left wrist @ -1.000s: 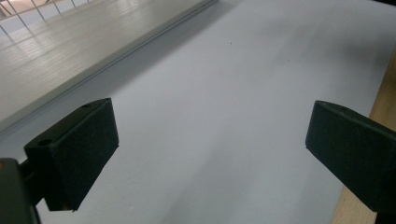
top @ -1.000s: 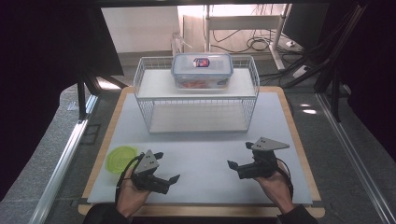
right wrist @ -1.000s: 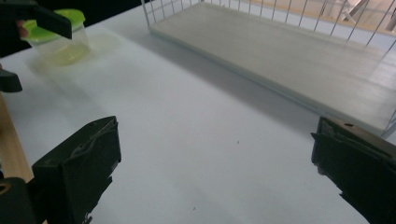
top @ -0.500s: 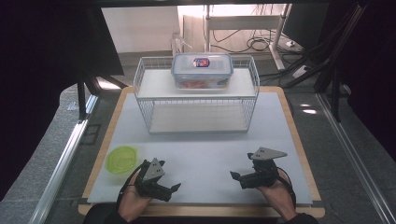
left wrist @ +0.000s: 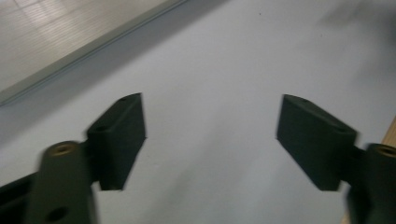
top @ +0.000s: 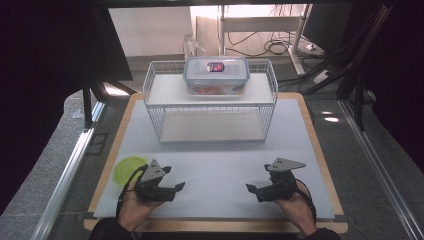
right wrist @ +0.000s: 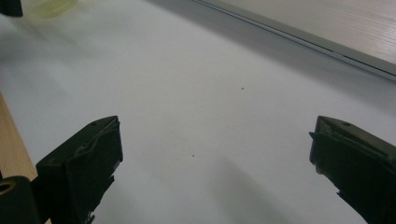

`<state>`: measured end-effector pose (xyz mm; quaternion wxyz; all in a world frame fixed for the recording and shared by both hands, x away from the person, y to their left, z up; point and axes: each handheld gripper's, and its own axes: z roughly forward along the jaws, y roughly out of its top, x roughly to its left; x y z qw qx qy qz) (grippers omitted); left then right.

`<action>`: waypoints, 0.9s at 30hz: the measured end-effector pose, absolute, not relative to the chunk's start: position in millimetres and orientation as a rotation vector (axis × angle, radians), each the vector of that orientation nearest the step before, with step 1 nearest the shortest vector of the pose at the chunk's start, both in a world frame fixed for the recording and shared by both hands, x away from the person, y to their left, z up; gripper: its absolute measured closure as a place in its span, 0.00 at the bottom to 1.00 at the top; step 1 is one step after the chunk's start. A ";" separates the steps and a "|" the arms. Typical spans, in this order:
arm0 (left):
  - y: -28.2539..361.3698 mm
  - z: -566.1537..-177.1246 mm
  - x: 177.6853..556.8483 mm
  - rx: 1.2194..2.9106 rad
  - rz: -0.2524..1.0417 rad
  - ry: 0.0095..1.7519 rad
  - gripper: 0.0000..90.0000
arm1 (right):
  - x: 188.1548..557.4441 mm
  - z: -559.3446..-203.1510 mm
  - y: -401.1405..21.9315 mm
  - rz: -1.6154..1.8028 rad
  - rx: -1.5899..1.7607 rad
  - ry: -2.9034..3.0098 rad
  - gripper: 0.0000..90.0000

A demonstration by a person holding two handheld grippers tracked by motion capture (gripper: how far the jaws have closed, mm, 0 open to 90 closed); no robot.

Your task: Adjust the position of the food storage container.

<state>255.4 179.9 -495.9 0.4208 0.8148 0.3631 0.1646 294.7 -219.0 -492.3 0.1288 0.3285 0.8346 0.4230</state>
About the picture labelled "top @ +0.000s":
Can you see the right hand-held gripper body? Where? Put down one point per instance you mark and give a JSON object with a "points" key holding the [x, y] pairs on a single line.
{"points": [[278, 186]]}

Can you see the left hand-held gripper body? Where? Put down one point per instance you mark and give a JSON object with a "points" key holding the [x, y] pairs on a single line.
{"points": [[153, 190]]}

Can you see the clear plastic food container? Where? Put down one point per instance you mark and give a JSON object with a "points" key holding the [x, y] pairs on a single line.
{"points": [[200, 71]]}

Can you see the person's left hand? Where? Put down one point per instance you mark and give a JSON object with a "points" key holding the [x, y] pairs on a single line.
{"points": [[133, 210]]}

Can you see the person's right hand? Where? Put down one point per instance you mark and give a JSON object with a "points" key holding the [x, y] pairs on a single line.
{"points": [[296, 210]]}

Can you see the green round plate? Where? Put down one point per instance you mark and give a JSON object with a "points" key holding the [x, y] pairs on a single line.
{"points": [[125, 170]]}

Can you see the white table mat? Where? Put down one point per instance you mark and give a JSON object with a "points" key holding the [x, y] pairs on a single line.
{"points": [[216, 166]]}

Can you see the black metal stand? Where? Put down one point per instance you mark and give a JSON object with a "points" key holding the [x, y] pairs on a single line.
{"points": [[359, 106], [87, 103]]}

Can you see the white power strip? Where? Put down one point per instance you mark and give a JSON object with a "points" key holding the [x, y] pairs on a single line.
{"points": [[321, 76]]}

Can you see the aluminium rail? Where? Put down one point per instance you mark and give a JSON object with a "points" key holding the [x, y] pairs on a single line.
{"points": [[376, 166], [66, 176]]}

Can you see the white desk frame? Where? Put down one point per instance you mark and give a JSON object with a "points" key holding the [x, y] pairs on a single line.
{"points": [[260, 23]]}

